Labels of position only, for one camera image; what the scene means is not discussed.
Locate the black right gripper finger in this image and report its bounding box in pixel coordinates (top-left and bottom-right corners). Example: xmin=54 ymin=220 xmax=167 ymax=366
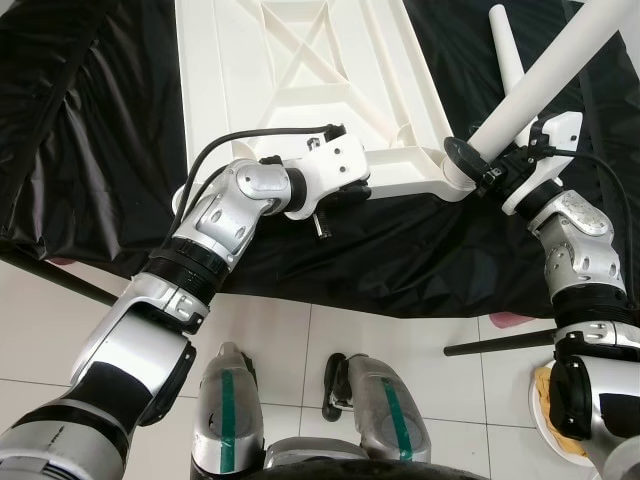
xmin=443 ymin=137 xmax=493 ymax=179

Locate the white plastic table leg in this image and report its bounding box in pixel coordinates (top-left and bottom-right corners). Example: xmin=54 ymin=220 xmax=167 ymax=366
xmin=488 ymin=5 xmax=528 ymax=101
xmin=443 ymin=0 xmax=636 ymax=191

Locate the white plastic table top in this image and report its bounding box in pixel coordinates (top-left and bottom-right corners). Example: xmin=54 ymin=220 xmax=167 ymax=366
xmin=175 ymin=0 xmax=476 ymax=201

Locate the pink fabric tag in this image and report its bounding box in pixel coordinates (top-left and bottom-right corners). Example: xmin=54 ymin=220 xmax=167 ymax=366
xmin=488 ymin=312 xmax=536 ymax=329

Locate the black metal table leg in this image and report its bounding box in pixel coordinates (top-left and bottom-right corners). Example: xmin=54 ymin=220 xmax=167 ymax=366
xmin=0 ymin=245 xmax=119 ymax=306
xmin=443 ymin=330 xmax=556 ymax=358

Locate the silver right robot leg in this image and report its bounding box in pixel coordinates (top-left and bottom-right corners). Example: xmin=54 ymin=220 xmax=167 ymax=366
xmin=322 ymin=352 xmax=433 ymax=463

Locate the silver robot leg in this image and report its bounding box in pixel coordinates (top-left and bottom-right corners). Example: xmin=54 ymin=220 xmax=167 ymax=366
xmin=322 ymin=352 xmax=433 ymax=463
xmin=193 ymin=342 xmax=266 ymax=473

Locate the silver left robot leg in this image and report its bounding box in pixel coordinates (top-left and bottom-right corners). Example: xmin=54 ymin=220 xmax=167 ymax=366
xmin=193 ymin=342 xmax=266 ymax=473

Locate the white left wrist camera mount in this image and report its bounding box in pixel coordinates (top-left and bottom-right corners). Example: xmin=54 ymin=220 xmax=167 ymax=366
xmin=283 ymin=130 xmax=371 ymax=221

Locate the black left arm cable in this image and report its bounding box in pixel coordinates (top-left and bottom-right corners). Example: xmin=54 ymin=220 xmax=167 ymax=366
xmin=172 ymin=123 xmax=346 ymax=231

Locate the white pedestal fan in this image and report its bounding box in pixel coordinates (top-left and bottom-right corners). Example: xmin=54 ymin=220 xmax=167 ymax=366
xmin=528 ymin=362 xmax=591 ymax=459

